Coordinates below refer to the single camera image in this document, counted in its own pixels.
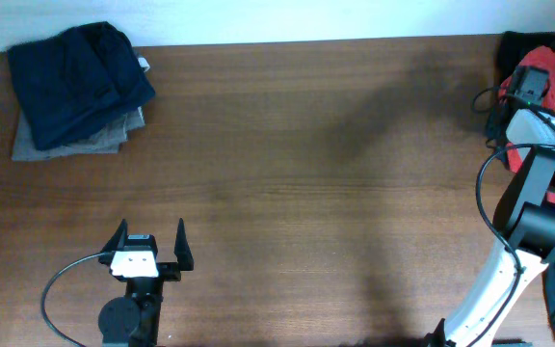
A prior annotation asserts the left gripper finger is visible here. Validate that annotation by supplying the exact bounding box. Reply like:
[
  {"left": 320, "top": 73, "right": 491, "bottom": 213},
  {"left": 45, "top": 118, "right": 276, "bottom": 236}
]
[
  {"left": 101, "top": 219, "right": 127, "bottom": 253},
  {"left": 173, "top": 218, "right": 194, "bottom": 270}
]

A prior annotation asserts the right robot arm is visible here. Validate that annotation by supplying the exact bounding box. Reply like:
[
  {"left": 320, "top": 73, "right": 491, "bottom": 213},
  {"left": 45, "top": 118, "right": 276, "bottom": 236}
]
[{"left": 423, "top": 67, "right": 555, "bottom": 346}]

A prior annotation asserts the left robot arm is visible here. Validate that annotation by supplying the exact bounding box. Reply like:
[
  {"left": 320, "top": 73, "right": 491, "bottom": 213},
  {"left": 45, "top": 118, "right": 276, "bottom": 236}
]
[{"left": 98, "top": 220, "right": 195, "bottom": 347}]

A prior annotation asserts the black garment pile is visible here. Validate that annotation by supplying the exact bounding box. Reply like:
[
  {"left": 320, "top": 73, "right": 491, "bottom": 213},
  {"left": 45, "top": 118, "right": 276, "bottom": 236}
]
[{"left": 485, "top": 31, "right": 555, "bottom": 339}]

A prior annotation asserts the folded grey garment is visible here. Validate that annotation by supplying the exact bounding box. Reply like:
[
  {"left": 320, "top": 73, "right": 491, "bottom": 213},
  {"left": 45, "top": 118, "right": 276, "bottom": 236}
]
[{"left": 11, "top": 56, "right": 151, "bottom": 162}]

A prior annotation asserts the folded navy garment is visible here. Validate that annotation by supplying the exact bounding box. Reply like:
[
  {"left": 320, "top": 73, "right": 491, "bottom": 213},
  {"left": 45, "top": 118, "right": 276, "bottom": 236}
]
[{"left": 7, "top": 21, "right": 156, "bottom": 150}]

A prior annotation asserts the left black cable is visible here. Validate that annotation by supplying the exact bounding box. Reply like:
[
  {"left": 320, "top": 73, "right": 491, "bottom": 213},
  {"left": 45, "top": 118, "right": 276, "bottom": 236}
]
[{"left": 40, "top": 251, "right": 115, "bottom": 347}]

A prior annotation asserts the black cable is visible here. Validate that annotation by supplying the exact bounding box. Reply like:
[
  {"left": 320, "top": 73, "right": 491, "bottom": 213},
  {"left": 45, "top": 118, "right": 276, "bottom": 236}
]
[
  {"left": 40, "top": 251, "right": 115, "bottom": 347},
  {"left": 469, "top": 85, "right": 555, "bottom": 347}
]

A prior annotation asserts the right black cable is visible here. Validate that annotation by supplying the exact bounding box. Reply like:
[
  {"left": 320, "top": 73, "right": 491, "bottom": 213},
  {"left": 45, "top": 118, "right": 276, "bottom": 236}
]
[{"left": 469, "top": 85, "right": 555, "bottom": 347}]

